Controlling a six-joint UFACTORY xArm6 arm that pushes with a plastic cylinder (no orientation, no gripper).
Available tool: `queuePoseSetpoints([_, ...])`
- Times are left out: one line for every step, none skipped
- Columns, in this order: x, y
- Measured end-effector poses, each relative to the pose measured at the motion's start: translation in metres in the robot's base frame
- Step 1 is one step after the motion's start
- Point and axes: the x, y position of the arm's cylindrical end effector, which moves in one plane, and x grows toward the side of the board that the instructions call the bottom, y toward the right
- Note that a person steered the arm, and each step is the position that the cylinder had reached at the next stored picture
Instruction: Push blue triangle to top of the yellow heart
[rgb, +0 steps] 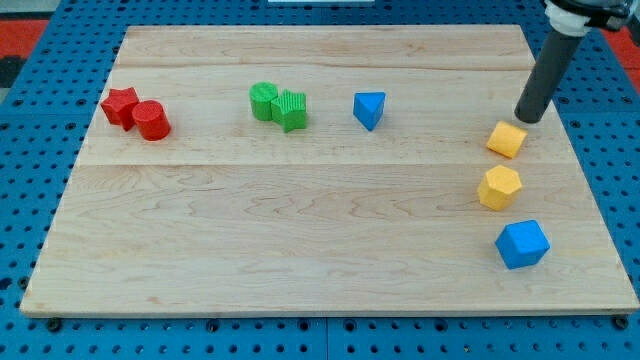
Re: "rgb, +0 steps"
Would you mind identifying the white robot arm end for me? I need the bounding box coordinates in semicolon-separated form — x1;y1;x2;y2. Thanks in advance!
542;0;639;42

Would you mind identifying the blue triangle block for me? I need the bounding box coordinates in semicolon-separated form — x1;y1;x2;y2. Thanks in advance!
353;92;386;131

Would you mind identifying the yellow heart block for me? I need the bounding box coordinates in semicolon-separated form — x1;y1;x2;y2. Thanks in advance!
486;121;528;158

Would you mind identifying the wooden board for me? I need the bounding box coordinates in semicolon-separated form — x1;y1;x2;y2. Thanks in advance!
21;25;639;318

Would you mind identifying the green star block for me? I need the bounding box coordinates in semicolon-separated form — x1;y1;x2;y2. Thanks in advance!
271;90;307;133

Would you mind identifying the green cylinder block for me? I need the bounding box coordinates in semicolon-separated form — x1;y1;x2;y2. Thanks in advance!
249;82;278;121

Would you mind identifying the yellow hexagon block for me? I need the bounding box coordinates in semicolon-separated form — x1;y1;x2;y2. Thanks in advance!
477;165;522;211

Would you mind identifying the red cylinder block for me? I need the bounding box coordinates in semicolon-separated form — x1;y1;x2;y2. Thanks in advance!
132;100;171;141

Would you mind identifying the blue cube block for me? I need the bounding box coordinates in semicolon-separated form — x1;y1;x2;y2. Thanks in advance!
495;220;551;269

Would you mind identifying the red star block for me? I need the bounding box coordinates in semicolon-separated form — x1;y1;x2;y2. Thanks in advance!
100;87;139;131

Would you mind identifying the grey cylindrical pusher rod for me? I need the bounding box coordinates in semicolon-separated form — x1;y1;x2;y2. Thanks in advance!
514;29;583;124

